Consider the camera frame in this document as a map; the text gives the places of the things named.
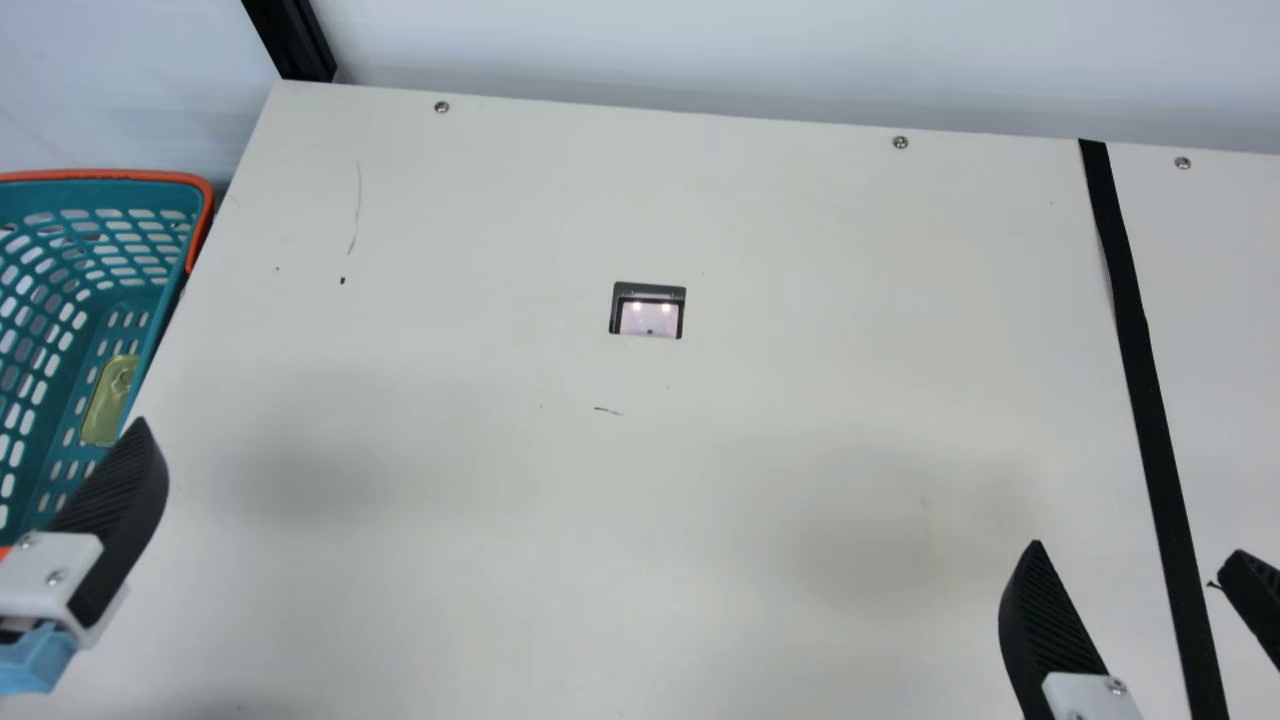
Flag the black post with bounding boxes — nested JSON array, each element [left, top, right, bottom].
[[240, 0, 338, 83]]

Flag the small square scanner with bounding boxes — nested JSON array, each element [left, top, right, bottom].
[[608, 282, 688, 341]]

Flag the black strip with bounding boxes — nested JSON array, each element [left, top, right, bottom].
[[1078, 139, 1231, 720]]

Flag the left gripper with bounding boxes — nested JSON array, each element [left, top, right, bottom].
[[0, 417, 170, 697]]

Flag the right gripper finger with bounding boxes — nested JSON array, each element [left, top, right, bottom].
[[998, 540, 1144, 720], [1215, 549, 1280, 673]]

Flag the teal shopping basket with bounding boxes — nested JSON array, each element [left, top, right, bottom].
[[0, 168, 216, 561]]

